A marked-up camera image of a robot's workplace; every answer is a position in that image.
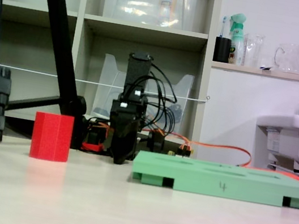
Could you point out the glass pitcher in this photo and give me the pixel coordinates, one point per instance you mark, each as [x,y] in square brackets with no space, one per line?
[290,61]

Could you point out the green shape sorting board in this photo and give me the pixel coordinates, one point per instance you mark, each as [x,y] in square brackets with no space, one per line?
[212,180]

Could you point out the beige shelf unit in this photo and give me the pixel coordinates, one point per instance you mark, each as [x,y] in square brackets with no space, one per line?
[145,32]

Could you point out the clear measuring cup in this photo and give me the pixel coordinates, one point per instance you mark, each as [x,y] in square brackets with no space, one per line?
[252,51]

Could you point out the large orange foam slab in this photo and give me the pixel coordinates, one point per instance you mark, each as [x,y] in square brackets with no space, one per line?
[285,174]

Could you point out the black tripod brace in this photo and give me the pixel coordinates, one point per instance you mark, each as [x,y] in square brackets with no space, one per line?
[33,102]

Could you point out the blue white toothbrush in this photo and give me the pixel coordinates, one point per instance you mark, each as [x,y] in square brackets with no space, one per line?
[223,26]

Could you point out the green spray bottle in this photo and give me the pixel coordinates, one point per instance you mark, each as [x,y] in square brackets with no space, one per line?
[235,43]

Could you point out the black cup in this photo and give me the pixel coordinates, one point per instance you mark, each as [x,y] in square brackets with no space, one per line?
[222,49]

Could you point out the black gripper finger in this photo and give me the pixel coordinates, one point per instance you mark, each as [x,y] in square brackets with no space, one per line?
[117,144]
[129,146]

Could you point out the clear plastic file tray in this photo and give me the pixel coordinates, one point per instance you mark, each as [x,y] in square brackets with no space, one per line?
[106,93]

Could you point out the red octagonal pillar block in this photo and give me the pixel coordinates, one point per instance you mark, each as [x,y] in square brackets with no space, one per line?
[52,137]

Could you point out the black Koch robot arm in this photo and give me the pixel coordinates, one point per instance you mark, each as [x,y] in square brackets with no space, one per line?
[137,75]

